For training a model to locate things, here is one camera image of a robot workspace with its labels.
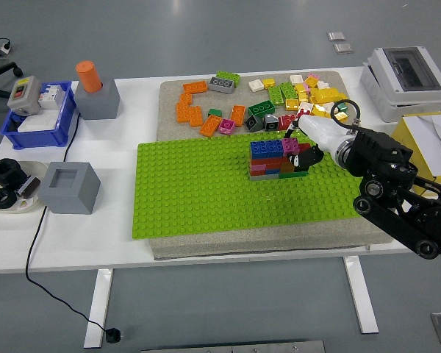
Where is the orange cylinder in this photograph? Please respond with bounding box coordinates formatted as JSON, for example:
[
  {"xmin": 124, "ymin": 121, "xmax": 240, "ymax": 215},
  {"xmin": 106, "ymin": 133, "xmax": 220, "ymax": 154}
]
[{"xmin": 75, "ymin": 60, "xmax": 104, "ymax": 95}]

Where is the long green toy brick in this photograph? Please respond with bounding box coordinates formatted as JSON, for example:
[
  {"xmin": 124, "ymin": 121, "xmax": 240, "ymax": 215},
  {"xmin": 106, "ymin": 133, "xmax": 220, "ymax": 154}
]
[
  {"xmin": 215, "ymin": 71, "xmax": 240, "ymax": 86},
  {"xmin": 247, "ymin": 100, "xmax": 273, "ymax": 118}
]

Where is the white dish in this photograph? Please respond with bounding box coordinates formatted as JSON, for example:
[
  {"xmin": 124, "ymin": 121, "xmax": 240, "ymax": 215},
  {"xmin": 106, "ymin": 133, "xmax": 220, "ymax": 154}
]
[{"xmin": 0, "ymin": 160, "xmax": 49, "ymax": 214}]

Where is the yellow box with white top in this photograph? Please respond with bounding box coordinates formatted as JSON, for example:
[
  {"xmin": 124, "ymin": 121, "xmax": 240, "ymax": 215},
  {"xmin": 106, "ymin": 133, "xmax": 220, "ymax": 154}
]
[{"xmin": 395, "ymin": 113, "xmax": 441, "ymax": 194}]

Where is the small brown metal component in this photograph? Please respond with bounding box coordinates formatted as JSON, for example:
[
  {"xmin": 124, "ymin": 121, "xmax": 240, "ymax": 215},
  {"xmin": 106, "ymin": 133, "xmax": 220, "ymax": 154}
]
[{"xmin": 15, "ymin": 175, "xmax": 41, "ymax": 199}]

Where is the grey push-button switch box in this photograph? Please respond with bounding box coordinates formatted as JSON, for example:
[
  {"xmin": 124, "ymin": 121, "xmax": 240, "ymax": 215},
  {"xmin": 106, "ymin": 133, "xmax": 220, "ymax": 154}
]
[{"xmin": 7, "ymin": 76, "xmax": 42, "ymax": 115}]

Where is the black office chair base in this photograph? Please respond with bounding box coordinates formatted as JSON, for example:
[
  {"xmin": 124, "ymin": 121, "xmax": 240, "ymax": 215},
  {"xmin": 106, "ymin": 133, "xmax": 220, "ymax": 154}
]
[{"xmin": 0, "ymin": 10, "xmax": 23, "ymax": 99}]

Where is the blue plastic bin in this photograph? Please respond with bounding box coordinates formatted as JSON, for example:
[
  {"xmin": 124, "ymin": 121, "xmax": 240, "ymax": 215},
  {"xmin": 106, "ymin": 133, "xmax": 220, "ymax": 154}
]
[{"xmin": 0, "ymin": 80, "xmax": 77, "ymax": 150}]

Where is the black power cord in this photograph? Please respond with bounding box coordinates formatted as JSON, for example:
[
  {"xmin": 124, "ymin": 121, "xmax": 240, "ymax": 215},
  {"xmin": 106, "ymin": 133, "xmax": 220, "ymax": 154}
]
[{"xmin": 24, "ymin": 112, "xmax": 110, "ymax": 334}]

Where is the grey cube holder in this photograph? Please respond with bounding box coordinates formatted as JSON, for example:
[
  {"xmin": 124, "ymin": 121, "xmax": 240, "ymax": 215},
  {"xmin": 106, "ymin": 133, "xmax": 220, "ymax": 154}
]
[
  {"xmin": 74, "ymin": 77, "xmax": 121, "ymax": 121},
  {"xmin": 38, "ymin": 161, "xmax": 101, "ymax": 215}
]

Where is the white wall switch plate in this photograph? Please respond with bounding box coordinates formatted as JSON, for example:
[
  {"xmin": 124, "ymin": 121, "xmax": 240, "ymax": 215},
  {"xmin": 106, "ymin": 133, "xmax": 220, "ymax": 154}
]
[{"xmin": 17, "ymin": 113, "xmax": 58, "ymax": 132}]

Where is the flat red toy brick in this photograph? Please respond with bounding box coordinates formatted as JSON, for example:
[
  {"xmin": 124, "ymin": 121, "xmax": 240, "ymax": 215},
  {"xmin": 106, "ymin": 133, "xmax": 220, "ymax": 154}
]
[{"xmin": 249, "ymin": 157, "xmax": 286, "ymax": 166}]

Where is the large black nut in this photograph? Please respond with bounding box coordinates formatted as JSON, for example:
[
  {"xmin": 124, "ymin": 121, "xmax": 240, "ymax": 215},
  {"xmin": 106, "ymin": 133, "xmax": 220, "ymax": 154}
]
[{"xmin": 0, "ymin": 159, "xmax": 23, "ymax": 190}]

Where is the blue toy brick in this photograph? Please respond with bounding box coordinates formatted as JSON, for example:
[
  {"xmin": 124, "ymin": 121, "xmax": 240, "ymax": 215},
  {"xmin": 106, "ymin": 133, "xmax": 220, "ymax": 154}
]
[
  {"xmin": 266, "ymin": 139, "xmax": 285, "ymax": 160},
  {"xmin": 249, "ymin": 140, "xmax": 269, "ymax": 161}
]

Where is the long yellow toy brick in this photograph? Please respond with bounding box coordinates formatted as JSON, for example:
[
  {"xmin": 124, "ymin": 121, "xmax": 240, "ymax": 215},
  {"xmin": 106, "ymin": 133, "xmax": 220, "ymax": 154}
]
[{"xmin": 311, "ymin": 88, "xmax": 348, "ymax": 104}]

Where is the magenta toy brick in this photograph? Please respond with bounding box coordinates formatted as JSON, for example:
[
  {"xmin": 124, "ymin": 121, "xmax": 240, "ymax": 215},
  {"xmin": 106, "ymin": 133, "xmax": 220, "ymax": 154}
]
[
  {"xmin": 218, "ymin": 118, "xmax": 237, "ymax": 135},
  {"xmin": 282, "ymin": 138, "xmax": 301, "ymax": 155}
]

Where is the plain white enclosure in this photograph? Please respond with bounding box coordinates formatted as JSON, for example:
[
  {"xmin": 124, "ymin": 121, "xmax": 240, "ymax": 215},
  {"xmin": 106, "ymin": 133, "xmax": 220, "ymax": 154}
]
[{"xmin": 359, "ymin": 63, "xmax": 441, "ymax": 123}]

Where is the white table leg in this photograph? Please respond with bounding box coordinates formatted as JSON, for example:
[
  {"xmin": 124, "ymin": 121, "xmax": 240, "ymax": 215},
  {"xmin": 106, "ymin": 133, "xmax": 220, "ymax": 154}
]
[
  {"xmin": 83, "ymin": 268, "xmax": 114, "ymax": 349},
  {"xmin": 343, "ymin": 256, "xmax": 379, "ymax": 335}
]

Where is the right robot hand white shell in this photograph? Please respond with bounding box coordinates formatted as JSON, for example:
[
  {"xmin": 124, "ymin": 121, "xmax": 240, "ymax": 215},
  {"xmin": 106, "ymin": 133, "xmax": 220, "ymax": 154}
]
[{"xmin": 283, "ymin": 115, "xmax": 350, "ymax": 173}]

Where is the grey foam mat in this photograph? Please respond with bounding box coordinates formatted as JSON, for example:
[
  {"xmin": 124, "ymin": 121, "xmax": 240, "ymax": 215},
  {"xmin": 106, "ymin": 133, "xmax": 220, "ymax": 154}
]
[{"xmin": 148, "ymin": 69, "xmax": 401, "ymax": 260}]

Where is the green studded baseplate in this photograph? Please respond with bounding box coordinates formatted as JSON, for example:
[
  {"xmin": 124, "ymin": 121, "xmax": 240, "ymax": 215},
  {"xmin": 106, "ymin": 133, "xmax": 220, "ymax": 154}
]
[{"xmin": 130, "ymin": 130, "xmax": 368, "ymax": 240}]

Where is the lime green toy brick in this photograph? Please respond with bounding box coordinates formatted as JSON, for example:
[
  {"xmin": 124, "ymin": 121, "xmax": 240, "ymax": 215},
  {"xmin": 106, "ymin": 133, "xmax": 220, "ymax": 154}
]
[
  {"xmin": 268, "ymin": 86, "xmax": 284, "ymax": 106},
  {"xmin": 278, "ymin": 81, "xmax": 298, "ymax": 99}
]

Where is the long metal base plate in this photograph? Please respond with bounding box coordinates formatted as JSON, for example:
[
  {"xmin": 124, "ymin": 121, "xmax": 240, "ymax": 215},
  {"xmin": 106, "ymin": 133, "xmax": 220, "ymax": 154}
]
[{"xmin": 141, "ymin": 340, "xmax": 326, "ymax": 353}]

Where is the white circuit breaker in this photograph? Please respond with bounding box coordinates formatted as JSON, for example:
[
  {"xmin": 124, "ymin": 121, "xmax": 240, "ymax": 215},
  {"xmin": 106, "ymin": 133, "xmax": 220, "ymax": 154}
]
[{"xmin": 39, "ymin": 84, "xmax": 65, "ymax": 110}]

